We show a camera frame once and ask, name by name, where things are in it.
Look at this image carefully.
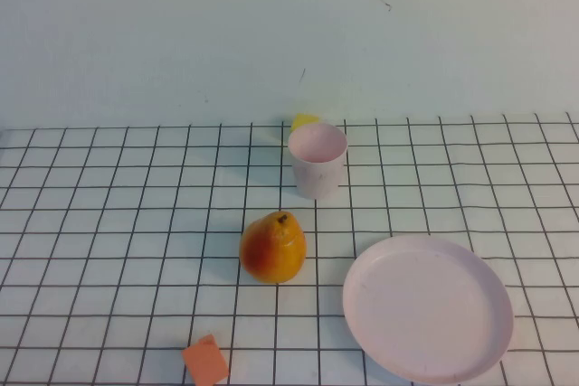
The orange yellow pear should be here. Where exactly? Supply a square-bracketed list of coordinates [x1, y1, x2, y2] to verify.
[239, 211, 308, 286]

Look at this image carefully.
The orange foam block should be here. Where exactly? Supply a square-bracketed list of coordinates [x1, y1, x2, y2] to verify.
[181, 334, 230, 386]

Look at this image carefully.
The pink plastic cup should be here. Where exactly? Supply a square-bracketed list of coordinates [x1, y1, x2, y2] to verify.
[288, 122, 349, 201]

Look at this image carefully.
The pink plastic plate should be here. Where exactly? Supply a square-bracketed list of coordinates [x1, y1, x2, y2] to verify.
[342, 234, 516, 384]

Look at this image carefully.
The yellow foam block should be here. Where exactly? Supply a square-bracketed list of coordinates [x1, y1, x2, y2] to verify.
[290, 113, 321, 133]

